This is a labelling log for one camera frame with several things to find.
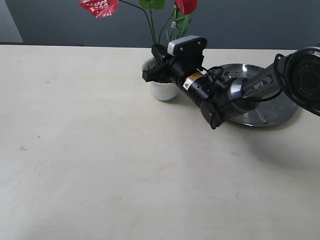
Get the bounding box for stainless steel spoon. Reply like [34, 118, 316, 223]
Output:
[254, 109, 269, 125]

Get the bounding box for round stainless steel plate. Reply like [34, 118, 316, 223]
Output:
[209, 63, 298, 127]

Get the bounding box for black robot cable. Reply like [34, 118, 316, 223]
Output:
[199, 53, 296, 130]

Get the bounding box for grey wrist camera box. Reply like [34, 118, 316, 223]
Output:
[167, 35, 208, 71]

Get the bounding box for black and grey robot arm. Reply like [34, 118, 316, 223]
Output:
[142, 35, 320, 129]

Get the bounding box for artificial red anthurium plant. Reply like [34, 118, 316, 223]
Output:
[77, 0, 198, 47]

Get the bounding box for white plastic flower pot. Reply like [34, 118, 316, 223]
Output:
[141, 57, 180, 102]

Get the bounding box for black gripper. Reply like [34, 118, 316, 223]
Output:
[142, 44, 223, 105]

